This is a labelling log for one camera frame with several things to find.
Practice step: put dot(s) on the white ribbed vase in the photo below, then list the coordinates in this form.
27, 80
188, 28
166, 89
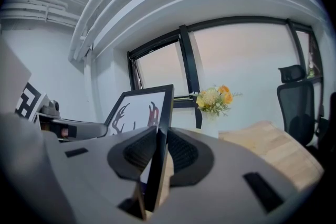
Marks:
210, 126

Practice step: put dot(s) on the white ceiling conduit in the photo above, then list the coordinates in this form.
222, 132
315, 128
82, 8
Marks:
39, 8

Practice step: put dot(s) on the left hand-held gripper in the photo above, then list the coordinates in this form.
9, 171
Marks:
29, 98

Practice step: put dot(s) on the yellow flower bouquet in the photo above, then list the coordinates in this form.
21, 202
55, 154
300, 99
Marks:
212, 99

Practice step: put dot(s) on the framed deer picture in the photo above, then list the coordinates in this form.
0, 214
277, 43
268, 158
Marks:
143, 110

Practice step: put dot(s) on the person's left hand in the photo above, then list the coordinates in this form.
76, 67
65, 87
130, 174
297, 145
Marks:
64, 132

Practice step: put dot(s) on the black-framed window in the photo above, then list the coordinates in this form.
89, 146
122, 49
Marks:
187, 60

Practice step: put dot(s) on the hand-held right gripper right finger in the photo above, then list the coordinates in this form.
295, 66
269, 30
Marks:
223, 186

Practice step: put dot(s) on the black mesh chair with headrest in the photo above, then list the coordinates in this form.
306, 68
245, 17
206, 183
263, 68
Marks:
296, 107

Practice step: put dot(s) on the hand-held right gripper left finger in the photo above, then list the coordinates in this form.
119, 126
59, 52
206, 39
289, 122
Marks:
92, 178

